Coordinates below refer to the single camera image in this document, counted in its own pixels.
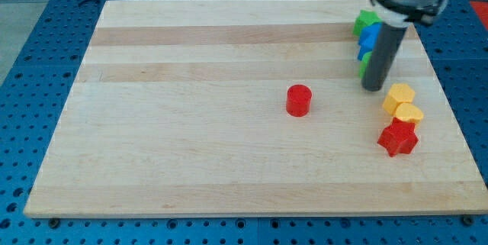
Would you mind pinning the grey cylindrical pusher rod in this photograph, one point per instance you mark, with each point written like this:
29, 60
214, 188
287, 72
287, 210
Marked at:
383, 54

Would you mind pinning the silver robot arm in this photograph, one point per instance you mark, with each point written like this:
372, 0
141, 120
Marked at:
396, 16

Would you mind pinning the yellow hexagon block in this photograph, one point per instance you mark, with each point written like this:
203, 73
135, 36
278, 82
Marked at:
398, 93

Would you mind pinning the yellow heart block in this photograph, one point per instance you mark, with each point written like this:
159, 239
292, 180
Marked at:
408, 112

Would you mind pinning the small blue block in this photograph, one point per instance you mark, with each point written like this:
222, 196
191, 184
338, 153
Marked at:
362, 51

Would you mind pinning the green star block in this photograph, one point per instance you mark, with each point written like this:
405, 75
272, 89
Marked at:
363, 20

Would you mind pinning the red star block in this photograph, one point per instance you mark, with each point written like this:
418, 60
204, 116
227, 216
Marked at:
398, 138

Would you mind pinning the red cylinder block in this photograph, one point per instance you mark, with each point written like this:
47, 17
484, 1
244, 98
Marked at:
298, 100

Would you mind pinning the wooden board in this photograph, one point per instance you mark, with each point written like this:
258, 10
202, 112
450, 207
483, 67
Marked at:
178, 110

